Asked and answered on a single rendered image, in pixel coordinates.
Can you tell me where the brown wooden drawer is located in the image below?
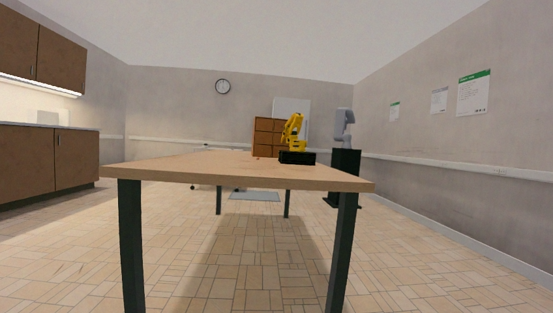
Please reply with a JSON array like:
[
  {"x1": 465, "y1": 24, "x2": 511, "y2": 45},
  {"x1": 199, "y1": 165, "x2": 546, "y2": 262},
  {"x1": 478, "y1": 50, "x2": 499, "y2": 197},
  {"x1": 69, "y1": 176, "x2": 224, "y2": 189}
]
[
  {"x1": 274, "y1": 120, "x2": 287, "y2": 132},
  {"x1": 255, "y1": 118, "x2": 273, "y2": 131},
  {"x1": 272, "y1": 145, "x2": 290, "y2": 157},
  {"x1": 254, "y1": 131, "x2": 273, "y2": 144},
  {"x1": 254, "y1": 144, "x2": 271, "y2": 157},
  {"x1": 273, "y1": 132, "x2": 290, "y2": 145}
]

